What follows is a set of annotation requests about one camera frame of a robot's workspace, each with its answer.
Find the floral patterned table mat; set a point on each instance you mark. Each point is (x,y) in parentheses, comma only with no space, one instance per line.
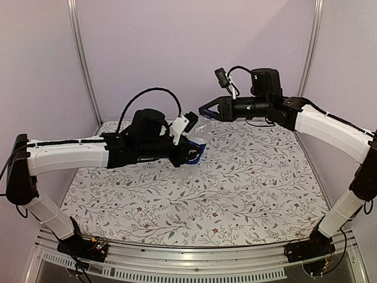
(253,185)

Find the aluminium front rail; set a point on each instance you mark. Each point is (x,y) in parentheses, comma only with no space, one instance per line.
(139,262)

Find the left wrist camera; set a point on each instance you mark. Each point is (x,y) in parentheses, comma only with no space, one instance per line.
(182,124)

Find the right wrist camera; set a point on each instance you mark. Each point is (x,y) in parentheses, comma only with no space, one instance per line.
(225,81)

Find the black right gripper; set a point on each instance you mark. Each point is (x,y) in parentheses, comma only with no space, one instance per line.
(226,114)

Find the left aluminium corner post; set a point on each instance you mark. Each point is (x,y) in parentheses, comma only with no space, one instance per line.
(79,46)

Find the blue label plastic bottle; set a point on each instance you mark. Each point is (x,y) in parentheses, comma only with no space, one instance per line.
(199,135)

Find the blue bottle cap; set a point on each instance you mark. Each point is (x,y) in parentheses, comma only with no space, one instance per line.
(207,113)

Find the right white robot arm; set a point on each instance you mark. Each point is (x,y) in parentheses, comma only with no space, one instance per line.
(303,116)

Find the right aluminium corner post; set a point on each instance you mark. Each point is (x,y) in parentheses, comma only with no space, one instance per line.
(313,41)

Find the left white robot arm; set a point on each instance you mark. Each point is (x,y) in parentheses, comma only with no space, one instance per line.
(148,138)

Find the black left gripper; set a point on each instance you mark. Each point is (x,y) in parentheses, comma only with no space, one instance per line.
(182,155)

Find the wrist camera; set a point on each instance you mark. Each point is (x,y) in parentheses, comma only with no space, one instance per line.
(225,81)
(182,124)

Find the aluminium corner post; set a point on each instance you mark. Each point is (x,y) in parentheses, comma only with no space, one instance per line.
(313,41)
(79,46)

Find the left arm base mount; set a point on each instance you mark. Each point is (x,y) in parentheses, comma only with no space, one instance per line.
(94,249)

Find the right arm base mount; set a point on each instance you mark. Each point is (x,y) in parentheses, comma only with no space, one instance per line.
(300,250)

